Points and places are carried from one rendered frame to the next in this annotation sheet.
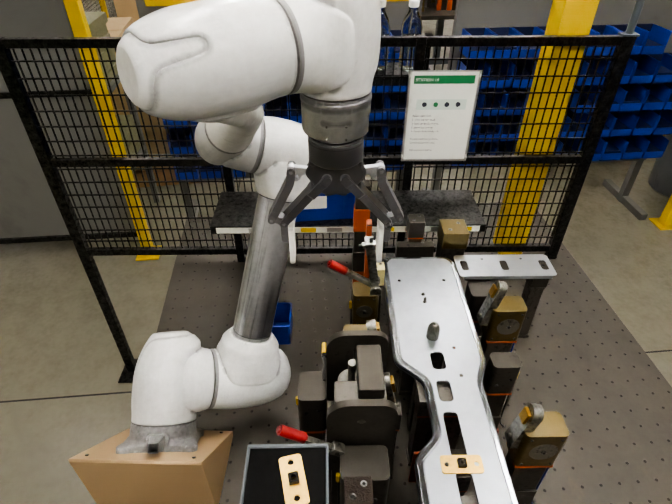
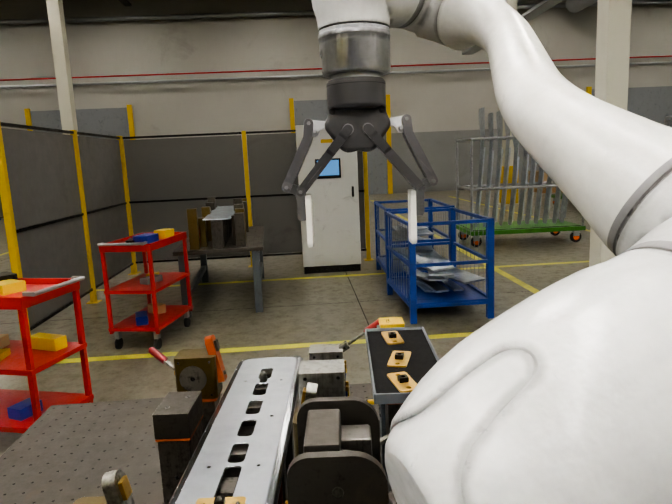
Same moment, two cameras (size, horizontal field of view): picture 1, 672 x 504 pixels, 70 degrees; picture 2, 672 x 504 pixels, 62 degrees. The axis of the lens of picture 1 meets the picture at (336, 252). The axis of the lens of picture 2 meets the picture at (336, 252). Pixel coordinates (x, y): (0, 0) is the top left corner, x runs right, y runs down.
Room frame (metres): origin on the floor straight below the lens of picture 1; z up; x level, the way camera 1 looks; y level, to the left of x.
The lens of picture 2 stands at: (1.34, -0.01, 1.57)
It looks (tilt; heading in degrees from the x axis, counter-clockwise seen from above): 10 degrees down; 182
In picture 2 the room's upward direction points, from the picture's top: 3 degrees counter-clockwise
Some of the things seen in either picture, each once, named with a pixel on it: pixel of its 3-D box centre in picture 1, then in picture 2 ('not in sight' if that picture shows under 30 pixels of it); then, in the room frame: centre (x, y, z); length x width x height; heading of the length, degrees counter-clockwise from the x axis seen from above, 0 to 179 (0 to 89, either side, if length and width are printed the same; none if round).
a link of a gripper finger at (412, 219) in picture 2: (292, 240); (412, 216); (0.60, 0.07, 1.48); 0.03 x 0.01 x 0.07; 1
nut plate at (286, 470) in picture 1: (293, 478); (403, 379); (0.38, 0.07, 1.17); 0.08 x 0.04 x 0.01; 14
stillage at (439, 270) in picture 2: not in sight; (434, 260); (-4.31, 0.82, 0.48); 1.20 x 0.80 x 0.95; 7
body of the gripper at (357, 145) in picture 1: (335, 163); (357, 115); (0.60, 0.00, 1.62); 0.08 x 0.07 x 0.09; 91
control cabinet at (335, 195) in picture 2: not in sight; (327, 182); (-6.40, -0.33, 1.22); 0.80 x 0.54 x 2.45; 95
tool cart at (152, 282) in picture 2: not in sight; (148, 286); (-3.53, -1.88, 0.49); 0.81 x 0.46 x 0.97; 173
